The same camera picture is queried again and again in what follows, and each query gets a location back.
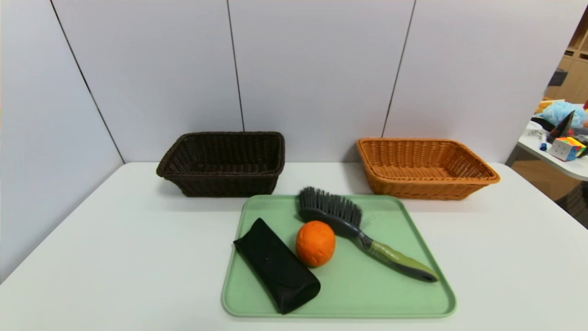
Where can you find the dark brown wicker basket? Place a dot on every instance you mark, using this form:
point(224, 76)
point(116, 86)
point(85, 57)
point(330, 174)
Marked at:
point(220, 186)

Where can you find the wooden shelf unit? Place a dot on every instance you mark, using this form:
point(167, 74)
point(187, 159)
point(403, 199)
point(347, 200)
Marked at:
point(576, 78)

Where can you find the black pointed cone object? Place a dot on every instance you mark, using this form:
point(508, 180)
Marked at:
point(564, 128)

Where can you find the dark woven round object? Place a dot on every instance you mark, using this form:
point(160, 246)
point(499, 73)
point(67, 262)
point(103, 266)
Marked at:
point(576, 204)

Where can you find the colourful puzzle cube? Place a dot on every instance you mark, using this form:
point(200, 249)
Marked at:
point(566, 149)

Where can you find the black glasses case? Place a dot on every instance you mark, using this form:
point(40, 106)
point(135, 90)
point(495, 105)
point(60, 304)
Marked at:
point(275, 271)

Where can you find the light blue plush toy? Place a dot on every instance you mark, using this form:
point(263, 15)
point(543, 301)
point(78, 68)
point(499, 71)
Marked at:
point(560, 112)

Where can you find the yellow plush toy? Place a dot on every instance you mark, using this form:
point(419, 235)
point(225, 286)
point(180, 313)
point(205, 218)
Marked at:
point(543, 106)

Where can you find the orange fruit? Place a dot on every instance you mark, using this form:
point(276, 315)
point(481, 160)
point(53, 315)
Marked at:
point(315, 243)

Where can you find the orange wicker basket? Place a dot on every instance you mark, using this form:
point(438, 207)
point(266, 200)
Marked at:
point(413, 188)

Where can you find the white side table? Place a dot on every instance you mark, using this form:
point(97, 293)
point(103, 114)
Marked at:
point(576, 170)

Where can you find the light green plastic tray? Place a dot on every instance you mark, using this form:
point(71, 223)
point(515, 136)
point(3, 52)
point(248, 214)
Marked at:
point(358, 294)

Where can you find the dark grey box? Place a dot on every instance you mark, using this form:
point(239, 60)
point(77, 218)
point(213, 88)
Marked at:
point(557, 77)

